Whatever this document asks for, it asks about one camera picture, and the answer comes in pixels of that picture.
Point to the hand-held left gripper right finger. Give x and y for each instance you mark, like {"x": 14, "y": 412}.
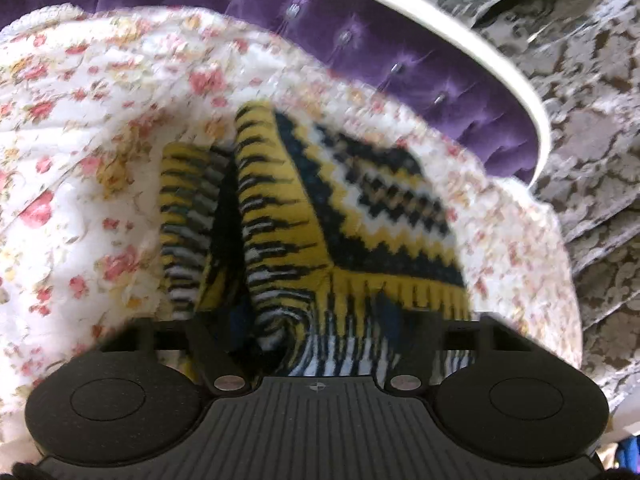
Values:
{"x": 422, "y": 350}

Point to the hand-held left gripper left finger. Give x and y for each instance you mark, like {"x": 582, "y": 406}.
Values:
{"x": 207, "y": 355}

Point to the yellow navy patterned knit sweater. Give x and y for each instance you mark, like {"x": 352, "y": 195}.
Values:
{"x": 360, "y": 210}

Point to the floral bed sheet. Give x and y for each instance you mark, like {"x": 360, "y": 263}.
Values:
{"x": 75, "y": 160}

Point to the grey damask curtain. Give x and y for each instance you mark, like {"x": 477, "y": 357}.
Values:
{"x": 590, "y": 110}

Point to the purple tufted headboard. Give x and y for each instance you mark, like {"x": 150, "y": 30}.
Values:
{"x": 350, "y": 15}

